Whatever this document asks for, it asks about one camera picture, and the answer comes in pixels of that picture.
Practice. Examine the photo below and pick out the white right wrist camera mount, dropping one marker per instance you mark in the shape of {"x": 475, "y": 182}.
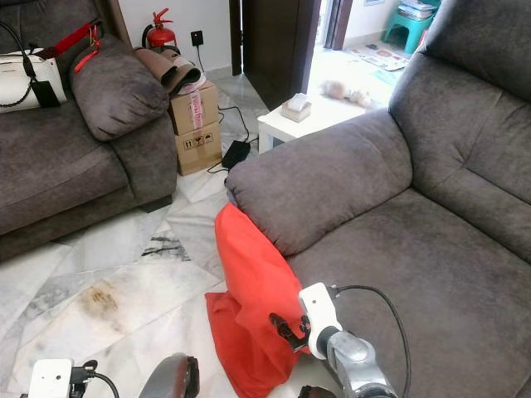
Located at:
{"x": 319, "y": 315}

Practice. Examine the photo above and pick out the black power adapter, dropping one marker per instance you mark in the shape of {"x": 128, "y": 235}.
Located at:
{"x": 235, "y": 154}

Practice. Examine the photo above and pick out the stack of books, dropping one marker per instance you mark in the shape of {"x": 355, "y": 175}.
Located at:
{"x": 416, "y": 10}

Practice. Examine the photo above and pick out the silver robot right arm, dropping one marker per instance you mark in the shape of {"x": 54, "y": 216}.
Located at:
{"x": 361, "y": 365}

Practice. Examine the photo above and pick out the grey sofa cushion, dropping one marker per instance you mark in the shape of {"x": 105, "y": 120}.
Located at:
{"x": 116, "y": 91}

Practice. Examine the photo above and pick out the red fire extinguisher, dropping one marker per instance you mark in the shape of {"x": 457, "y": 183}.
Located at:
{"x": 160, "y": 35}

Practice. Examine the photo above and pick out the red pillow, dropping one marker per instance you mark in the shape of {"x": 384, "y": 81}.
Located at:
{"x": 253, "y": 274}

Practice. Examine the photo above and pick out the black bag tag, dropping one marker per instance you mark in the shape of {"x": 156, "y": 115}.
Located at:
{"x": 46, "y": 93}

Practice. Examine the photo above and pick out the grey fabric sofa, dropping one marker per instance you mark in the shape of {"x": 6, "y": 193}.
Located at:
{"x": 423, "y": 249}
{"x": 66, "y": 174}

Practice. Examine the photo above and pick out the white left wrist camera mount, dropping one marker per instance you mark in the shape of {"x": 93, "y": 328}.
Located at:
{"x": 50, "y": 378}

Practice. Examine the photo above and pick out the teal plastic stool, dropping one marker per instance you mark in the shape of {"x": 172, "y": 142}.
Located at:
{"x": 406, "y": 33}

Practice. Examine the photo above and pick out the white side table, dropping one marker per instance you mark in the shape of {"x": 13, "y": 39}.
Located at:
{"x": 323, "y": 123}

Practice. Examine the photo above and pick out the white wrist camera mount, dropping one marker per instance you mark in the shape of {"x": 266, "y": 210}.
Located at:
{"x": 319, "y": 315}
{"x": 50, "y": 378}

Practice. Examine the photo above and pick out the cardboard box with pink tape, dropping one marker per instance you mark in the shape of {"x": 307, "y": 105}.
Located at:
{"x": 192, "y": 109}

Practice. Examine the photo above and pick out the dark brown wooden door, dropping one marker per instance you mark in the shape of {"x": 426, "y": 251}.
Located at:
{"x": 278, "y": 50}

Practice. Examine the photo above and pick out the beige tissue box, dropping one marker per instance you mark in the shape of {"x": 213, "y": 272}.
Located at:
{"x": 296, "y": 108}

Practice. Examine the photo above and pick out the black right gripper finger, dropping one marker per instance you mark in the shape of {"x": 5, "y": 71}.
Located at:
{"x": 286, "y": 330}

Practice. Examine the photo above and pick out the brown rolled mat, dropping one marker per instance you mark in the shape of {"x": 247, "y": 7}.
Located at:
{"x": 166, "y": 68}

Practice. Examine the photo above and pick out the beige plush toy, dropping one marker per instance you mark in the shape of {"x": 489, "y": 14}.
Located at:
{"x": 344, "y": 91}

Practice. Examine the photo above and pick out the cardboard box with black symbols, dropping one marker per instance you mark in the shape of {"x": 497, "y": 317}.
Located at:
{"x": 197, "y": 151}

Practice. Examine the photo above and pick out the printed magazine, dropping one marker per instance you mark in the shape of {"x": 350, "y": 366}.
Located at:
{"x": 380, "y": 56}

